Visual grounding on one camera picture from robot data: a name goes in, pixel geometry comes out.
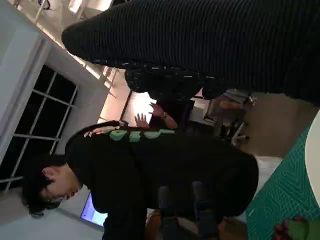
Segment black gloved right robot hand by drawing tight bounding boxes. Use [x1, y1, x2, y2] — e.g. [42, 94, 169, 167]
[61, 0, 320, 107]

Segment red toy grapes with leaf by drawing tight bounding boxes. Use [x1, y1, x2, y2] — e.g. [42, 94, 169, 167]
[273, 216, 320, 240]

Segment grey office chair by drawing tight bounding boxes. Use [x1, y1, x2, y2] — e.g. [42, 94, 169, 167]
[204, 89, 258, 146]

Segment person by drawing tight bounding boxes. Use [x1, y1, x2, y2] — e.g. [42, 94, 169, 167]
[21, 119, 260, 240]
[134, 94, 196, 131]

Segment green cutting mat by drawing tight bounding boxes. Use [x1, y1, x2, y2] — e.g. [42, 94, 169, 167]
[246, 122, 320, 240]

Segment lit computer monitor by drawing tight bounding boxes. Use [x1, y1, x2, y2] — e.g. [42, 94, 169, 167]
[79, 192, 108, 227]

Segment dark window with white frame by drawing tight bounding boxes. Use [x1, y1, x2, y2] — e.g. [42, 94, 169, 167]
[0, 64, 80, 193]

